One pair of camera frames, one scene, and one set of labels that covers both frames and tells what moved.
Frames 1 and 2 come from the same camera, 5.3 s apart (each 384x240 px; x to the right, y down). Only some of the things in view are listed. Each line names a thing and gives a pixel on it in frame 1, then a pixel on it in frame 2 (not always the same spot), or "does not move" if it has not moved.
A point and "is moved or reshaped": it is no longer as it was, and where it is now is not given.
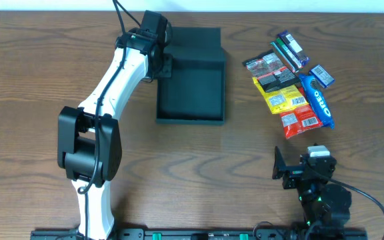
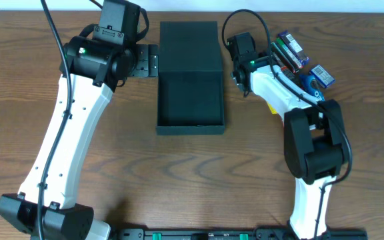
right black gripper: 289,170 → 237,79
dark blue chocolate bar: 295,48 does not move
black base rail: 206,235 does not move
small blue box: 321,76 does not move
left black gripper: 165,67 → 147,61
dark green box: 195,93 is moved or reshaped
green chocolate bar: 289,54 does not move
